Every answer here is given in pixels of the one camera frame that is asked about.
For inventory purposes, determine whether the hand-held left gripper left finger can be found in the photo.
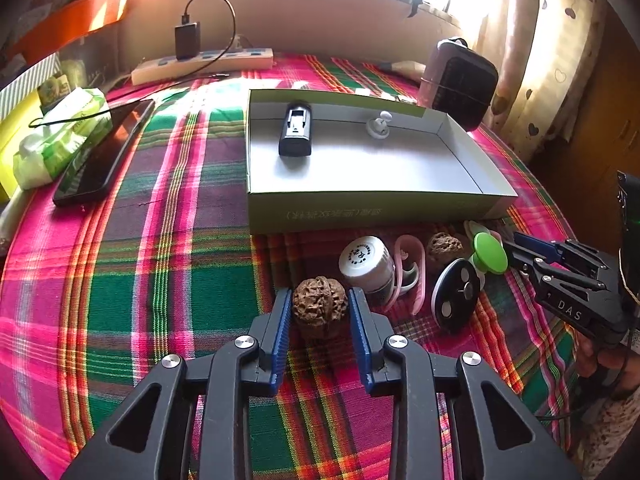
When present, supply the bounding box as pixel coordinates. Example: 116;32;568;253
60;288;293;480

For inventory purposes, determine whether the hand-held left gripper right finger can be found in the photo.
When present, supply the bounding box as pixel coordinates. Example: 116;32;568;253
348;287;583;480

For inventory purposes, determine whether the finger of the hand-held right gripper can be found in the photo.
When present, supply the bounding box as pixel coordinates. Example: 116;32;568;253
501;242;609;294
512;231;609;274

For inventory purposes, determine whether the green round gadget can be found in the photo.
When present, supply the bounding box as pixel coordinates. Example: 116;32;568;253
470;232;509;276

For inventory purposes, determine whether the brown walnut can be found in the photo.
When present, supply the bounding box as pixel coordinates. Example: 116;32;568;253
426;231;468;263
292;276;347;339

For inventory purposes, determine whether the round black white gadget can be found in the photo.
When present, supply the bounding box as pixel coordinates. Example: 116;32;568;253
431;258;482;335

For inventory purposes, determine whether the white capped bottle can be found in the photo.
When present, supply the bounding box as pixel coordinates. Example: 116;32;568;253
338;236;396;306

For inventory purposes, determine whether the pink clip holder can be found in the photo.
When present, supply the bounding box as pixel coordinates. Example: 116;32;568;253
382;235;427;316

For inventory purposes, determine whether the grey cardboard box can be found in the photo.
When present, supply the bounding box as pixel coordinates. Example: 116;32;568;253
245;87;519;236

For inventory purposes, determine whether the person's right hand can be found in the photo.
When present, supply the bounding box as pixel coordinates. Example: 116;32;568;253
577;332;633;401

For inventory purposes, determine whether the brown wooden cabinet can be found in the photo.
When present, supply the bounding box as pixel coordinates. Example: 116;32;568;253
530;0;640;241

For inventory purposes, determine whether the pink black small heater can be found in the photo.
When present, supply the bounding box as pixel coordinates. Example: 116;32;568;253
417;37;499;132

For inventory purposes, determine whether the heart patterned curtain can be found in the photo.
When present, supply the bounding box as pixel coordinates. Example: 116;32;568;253
480;0;608;161

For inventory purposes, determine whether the white round knob gadget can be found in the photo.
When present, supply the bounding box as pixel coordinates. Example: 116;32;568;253
365;110;393;139

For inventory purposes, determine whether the black battery pack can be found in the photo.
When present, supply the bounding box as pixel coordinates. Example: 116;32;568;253
278;101;314;157

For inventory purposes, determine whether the beige pouch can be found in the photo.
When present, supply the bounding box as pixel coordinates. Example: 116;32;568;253
377;60;426;81

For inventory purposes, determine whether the black smartphone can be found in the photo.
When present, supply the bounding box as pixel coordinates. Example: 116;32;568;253
52;99;157;207

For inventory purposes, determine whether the white power strip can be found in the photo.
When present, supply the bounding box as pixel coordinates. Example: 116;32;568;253
131;48;275;86

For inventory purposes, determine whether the green white tissue pack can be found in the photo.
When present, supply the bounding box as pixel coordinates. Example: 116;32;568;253
12;87;113;191

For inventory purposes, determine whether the black charger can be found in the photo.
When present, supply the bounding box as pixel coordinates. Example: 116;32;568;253
174;21;202;60

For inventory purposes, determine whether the small green white package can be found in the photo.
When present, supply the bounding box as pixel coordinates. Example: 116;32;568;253
39;74;71;108

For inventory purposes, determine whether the yellow box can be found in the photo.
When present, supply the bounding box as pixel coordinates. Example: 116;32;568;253
0;87;43;201

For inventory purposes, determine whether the white striped box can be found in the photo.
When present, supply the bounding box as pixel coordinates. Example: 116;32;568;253
0;52;61;111

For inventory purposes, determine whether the orange plastic tray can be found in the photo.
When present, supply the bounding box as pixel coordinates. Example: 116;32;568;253
10;0;130;61

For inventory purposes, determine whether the black cable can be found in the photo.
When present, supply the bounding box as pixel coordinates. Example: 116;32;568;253
27;0;236;128

